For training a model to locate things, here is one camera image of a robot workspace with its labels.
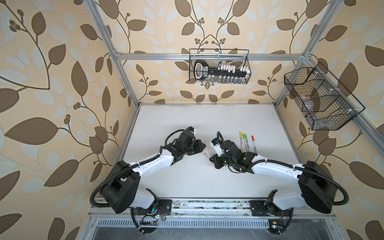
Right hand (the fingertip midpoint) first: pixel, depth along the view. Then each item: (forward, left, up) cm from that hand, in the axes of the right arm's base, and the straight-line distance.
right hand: (211, 159), depth 83 cm
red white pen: (+11, -30, -8) cm, 33 cm away
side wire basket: (+16, -57, +27) cm, 65 cm away
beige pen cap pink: (+3, +2, 0) cm, 4 cm away
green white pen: (+13, -25, -7) cm, 29 cm away
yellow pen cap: (+21, -23, -7) cm, 32 cm away
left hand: (+6, +2, +6) cm, 8 cm away
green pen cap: (+20, -25, -7) cm, 33 cm away
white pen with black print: (+14, -22, -8) cm, 27 cm away
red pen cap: (+18, -31, -8) cm, 37 cm away
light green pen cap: (+20, -26, -8) cm, 34 cm away
